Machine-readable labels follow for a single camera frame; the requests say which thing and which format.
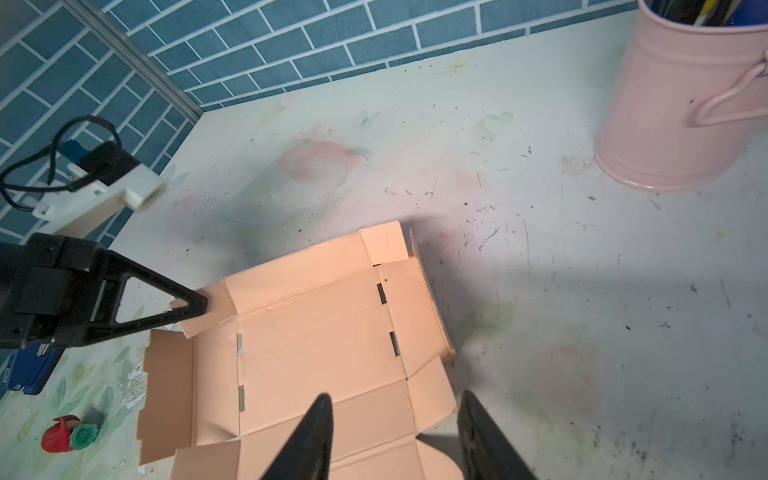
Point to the blue stapler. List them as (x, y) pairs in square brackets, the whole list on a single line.
[(29, 369)]

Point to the aluminium left corner post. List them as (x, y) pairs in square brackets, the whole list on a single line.
[(97, 22)]

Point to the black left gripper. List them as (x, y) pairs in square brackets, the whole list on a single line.
[(72, 292)]

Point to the small red toy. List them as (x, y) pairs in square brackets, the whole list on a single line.
[(69, 433)]

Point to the pink metal pen cup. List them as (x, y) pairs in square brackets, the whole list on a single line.
[(687, 101)]

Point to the peach cardboard paper box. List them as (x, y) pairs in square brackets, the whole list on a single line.
[(352, 317)]

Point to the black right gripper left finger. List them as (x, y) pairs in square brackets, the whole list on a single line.
[(306, 455)]

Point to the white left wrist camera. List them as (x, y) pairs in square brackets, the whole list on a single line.
[(118, 182)]

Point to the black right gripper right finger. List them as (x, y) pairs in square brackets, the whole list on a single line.
[(486, 451)]

